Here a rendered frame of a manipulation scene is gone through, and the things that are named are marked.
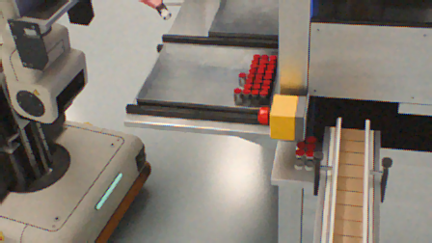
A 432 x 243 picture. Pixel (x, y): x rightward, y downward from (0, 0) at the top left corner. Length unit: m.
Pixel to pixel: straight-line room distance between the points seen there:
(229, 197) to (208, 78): 0.95
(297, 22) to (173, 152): 1.58
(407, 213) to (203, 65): 0.67
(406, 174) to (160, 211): 1.25
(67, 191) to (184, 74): 0.80
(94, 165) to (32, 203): 0.27
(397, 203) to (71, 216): 1.14
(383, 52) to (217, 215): 1.34
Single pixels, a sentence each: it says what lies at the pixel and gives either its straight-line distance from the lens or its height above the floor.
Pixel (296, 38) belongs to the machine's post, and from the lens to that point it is 1.22.
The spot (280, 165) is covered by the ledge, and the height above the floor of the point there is 0.88.
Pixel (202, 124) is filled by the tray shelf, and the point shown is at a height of 0.88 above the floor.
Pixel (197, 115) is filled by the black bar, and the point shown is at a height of 0.90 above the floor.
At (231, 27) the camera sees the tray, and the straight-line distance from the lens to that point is 1.81.
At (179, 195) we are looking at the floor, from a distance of 2.49.
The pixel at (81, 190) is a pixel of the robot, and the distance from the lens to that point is 2.21.
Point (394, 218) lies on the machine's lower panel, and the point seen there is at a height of 0.64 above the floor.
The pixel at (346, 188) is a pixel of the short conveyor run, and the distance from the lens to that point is 1.22.
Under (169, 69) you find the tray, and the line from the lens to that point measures 1.65.
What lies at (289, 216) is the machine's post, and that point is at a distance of 1.60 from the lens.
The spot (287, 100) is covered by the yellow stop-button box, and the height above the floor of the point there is 1.03.
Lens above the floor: 1.82
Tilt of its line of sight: 40 degrees down
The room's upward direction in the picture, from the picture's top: 5 degrees counter-clockwise
